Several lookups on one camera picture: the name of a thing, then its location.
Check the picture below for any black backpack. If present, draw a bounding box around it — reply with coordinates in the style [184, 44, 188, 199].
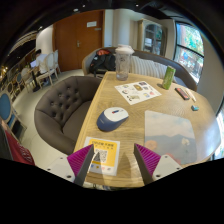
[89, 48, 117, 75]

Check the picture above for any group of white chairs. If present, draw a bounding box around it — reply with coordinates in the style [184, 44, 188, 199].
[6, 49, 62, 96]

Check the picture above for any green drink can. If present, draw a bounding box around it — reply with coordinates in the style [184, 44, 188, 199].
[161, 65, 177, 91]

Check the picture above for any striped cushion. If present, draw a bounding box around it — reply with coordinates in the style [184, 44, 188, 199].
[153, 61, 178, 84]
[129, 55, 157, 78]

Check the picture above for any person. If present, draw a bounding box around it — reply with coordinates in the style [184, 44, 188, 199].
[33, 48, 50, 76]

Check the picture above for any glass-door cabinet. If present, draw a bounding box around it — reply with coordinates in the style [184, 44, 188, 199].
[138, 18, 168, 56]

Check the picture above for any blue round-back chair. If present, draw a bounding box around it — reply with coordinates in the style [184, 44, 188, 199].
[0, 91, 21, 132]

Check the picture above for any clear shaker bottle white lid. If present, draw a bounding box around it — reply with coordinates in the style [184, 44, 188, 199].
[114, 44, 136, 82]

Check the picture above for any large side window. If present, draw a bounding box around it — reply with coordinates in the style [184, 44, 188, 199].
[213, 109, 224, 161]

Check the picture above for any red cloth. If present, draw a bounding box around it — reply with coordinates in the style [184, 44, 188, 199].
[0, 119, 36, 166]

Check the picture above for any grey curved sofa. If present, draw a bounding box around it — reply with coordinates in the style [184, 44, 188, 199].
[81, 46, 198, 93]

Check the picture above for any black-framed window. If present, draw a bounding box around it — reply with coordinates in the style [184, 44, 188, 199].
[173, 21, 205, 84]

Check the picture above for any white and blue computer mouse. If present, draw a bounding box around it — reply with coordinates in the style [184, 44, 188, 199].
[96, 106, 130, 132]

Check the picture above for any grey tufted armchair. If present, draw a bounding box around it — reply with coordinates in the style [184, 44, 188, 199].
[34, 75, 104, 156]

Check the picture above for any yellow code sticker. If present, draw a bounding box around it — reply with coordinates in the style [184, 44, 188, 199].
[83, 136, 121, 177]

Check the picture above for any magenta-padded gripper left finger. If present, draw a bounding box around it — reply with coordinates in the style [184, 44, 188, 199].
[45, 143, 95, 187]

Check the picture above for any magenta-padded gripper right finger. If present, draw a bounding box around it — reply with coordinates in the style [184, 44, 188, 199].
[133, 143, 183, 185]

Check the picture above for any white sticker sheet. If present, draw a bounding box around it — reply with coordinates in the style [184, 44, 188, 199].
[114, 80, 163, 106]

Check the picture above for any brown wooden door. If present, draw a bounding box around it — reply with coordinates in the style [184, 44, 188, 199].
[52, 9, 106, 73]

